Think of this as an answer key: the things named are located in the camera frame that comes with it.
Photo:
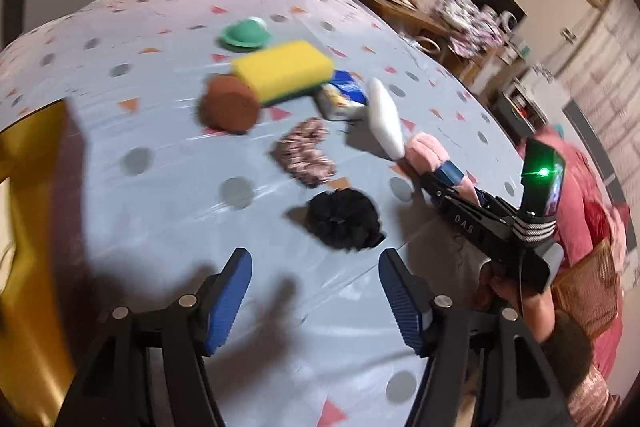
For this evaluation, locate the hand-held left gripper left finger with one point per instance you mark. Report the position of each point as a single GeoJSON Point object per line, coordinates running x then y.
{"type": "Point", "coordinates": [227, 302]}

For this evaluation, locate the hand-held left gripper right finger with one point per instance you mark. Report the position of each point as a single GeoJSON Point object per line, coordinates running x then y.
{"type": "Point", "coordinates": [400, 307]}

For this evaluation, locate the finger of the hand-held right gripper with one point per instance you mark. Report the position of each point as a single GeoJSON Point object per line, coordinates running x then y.
{"type": "Point", "coordinates": [492, 203]}
{"type": "Point", "coordinates": [450, 173]}

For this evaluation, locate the pink fluffy scrunchie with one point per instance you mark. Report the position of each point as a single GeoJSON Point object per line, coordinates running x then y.
{"type": "Point", "coordinates": [425, 152]}

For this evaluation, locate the yellow sponge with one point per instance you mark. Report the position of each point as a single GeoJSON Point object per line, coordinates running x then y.
{"type": "Point", "coordinates": [285, 69]}

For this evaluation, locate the green silicone bottle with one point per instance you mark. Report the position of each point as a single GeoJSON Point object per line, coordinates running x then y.
{"type": "Point", "coordinates": [245, 36]}

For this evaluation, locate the person's right forearm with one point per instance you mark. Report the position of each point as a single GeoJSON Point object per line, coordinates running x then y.
{"type": "Point", "coordinates": [570, 357]}

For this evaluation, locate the person's right hand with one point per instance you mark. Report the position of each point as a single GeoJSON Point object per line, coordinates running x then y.
{"type": "Point", "coordinates": [497, 287]}

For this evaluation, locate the person's pink clothing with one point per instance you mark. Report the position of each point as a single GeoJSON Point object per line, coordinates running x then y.
{"type": "Point", "coordinates": [585, 187]}

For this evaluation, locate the dark storage shelf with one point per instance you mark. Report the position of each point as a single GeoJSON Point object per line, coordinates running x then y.
{"type": "Point", "coordinates": [520, 107]}

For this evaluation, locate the black scrunchie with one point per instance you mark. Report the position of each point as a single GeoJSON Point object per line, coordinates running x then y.
{"type": "Point", "coordinates": [345, 219]}

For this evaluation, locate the patterned tablecloth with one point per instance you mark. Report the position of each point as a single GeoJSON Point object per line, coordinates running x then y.
{"type": "Point", "coordinates": [150, 217]}

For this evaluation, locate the blue and white packet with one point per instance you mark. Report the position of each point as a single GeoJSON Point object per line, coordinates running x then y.
{"type": "Point", "coordinates": [342, 99]}

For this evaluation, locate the patterned pink scrunchie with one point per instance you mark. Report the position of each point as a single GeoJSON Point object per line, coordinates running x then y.
{"type": "Point", "coordinates": [305, 152]}

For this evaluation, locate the floral cloth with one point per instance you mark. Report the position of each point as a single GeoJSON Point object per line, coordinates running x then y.
{"type": "Point", "coordinates": [467, 24]}

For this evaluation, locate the wooden side table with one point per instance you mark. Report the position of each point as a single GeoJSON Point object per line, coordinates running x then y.
{"type": "Point", "coordinates": [395, 14]}

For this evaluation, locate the brown round scrub pad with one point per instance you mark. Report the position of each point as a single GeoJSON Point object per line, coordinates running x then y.
{"type": "Point", "coordinates": [229, 103]}

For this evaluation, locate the wooden cabinet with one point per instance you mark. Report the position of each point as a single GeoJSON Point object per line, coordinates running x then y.
{"type": "Point", "coordinates": [30, 232]}

